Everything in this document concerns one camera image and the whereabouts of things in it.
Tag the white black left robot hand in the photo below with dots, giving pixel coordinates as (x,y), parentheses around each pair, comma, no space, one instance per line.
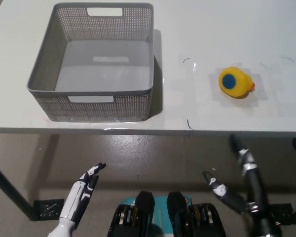
(75,197)

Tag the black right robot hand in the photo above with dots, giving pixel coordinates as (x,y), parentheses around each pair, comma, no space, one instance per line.
(252,180)

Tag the yellow rubber duck toy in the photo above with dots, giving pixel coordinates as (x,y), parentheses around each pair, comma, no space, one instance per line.
(236,81)

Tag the grey perforated plastic basket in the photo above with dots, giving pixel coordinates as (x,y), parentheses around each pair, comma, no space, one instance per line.
(98,66)

